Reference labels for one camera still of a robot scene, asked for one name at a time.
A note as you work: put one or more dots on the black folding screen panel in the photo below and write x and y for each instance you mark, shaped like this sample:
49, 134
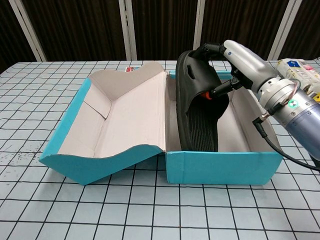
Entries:
237, 25
7, 30
307, 25
165, 25
75, 25

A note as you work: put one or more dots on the black rubber slipper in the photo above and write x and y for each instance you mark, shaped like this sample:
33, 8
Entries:
197, 125

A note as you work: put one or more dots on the light blue cardboard shoe box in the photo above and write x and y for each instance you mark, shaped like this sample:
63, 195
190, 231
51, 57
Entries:
212, 167

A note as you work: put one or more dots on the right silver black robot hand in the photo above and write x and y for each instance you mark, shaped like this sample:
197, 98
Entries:
247, 65

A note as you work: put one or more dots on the white black checkered tablecloth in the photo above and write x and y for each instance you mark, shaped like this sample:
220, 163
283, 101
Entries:
150, 212

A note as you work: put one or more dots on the red and blue postcard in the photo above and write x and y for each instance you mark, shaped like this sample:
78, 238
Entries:
130, 69

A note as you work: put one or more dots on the crumpled white paper package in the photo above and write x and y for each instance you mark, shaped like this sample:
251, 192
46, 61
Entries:
292, 67

